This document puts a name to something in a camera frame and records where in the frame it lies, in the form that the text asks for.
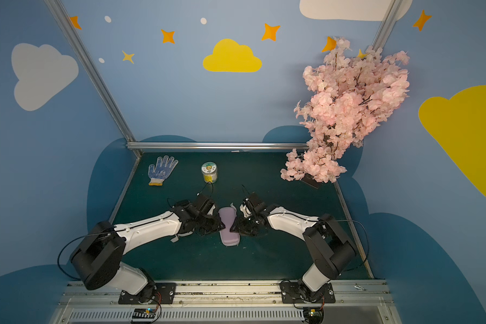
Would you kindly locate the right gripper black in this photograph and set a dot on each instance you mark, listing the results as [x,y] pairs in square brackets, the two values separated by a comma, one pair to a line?
[245,221]

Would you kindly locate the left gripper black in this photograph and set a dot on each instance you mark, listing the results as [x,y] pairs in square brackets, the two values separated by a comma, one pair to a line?
[210,221]

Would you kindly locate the black grey zippered umbrella case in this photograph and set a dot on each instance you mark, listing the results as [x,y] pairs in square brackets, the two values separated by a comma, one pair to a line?
[177,237]

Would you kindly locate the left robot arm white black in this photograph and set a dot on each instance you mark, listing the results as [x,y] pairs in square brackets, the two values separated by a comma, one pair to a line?
[98,258]

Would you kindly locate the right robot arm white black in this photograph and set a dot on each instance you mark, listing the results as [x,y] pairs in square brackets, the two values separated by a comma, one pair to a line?
[329,246]

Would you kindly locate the yellow jar with green lid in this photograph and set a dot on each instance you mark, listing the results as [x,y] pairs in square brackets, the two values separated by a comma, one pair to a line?
[209,172]

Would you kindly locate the white blue dotted work glove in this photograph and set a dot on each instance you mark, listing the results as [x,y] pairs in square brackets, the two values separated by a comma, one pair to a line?
[159,171]

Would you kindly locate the small circuit board left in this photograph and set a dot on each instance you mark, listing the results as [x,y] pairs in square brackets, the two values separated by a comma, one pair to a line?
[145,315]

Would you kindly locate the small circuit board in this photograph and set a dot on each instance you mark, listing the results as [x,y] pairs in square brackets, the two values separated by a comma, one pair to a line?
[145,315]
[313,316]

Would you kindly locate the small circuit board right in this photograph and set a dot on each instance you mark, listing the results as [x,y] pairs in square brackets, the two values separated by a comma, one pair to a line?
[313,316]

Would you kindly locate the pink artificial cherry blossom branch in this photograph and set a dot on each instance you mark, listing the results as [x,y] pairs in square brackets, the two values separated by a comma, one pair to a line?
[351,98]

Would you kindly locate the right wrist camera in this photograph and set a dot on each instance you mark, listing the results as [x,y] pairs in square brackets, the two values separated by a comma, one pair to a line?
[252,205]

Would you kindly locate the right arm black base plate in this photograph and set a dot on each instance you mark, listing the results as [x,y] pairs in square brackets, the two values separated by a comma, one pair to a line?
[299,293]

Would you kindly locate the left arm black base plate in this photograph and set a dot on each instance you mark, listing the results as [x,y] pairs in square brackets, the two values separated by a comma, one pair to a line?
[160,293]

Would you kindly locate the aluminium mounting rail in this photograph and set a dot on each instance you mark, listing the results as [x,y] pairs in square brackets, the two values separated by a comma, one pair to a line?
[251,301]

